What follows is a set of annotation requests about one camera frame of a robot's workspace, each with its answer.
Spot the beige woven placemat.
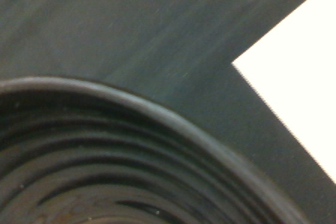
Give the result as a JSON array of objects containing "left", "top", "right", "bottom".
[{"left": 233, "top": 0, "right": 336, "bottom": 183}]

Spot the black ribbed bowl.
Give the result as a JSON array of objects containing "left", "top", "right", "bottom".
[{"left": 0, "top": 77, "right": 312, "bottom": 224}]

